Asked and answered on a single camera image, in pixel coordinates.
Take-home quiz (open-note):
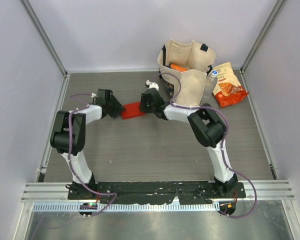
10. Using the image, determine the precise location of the purple cable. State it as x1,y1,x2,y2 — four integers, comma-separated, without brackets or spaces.
67,92,118,217
152,72,258,221

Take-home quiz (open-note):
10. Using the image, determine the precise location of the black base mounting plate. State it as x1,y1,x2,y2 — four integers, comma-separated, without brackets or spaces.
65,181,246,205

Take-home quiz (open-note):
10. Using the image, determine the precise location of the left aluminium frame post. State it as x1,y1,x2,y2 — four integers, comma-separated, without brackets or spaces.
19,0,68,76

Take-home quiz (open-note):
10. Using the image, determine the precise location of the aluminium frame post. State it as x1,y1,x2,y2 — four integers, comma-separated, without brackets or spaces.
240,0,287,74
19,0,68,76

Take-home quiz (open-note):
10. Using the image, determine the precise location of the orange chips bag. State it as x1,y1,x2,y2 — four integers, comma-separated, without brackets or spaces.
212,62,249,108

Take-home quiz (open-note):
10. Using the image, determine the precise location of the red cardboard paper box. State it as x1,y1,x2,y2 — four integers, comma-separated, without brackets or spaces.
121,101,145,120

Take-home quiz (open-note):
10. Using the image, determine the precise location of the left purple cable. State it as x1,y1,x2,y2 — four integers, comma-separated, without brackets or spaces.
67,92,118,217

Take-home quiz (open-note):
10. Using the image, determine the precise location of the beige canvas tote bag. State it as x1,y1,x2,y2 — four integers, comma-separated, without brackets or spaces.
157,39,216,107

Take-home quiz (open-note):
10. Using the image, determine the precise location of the clear plastic water bottle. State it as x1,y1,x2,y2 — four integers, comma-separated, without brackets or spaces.
202,70,218,100

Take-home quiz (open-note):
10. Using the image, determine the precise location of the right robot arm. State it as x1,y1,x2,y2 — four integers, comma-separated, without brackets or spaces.
139,88,238,198

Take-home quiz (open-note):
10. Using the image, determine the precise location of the right aluminium frame post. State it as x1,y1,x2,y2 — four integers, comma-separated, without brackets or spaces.
240,0,287,74

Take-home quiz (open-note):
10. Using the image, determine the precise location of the slotted cable duct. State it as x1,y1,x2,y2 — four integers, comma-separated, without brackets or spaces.
32,202,220,212

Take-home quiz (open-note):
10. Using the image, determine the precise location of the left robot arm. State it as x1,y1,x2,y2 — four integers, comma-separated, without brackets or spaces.
50,89,125,200

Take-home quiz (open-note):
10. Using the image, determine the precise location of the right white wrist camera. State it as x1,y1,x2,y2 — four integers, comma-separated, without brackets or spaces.
145,80,159,91

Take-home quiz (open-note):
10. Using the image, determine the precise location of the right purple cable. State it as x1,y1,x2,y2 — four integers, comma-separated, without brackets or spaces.
152,72,258,221

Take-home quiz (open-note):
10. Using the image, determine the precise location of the orange item in bag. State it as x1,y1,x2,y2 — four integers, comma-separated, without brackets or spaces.
168,63,188,73

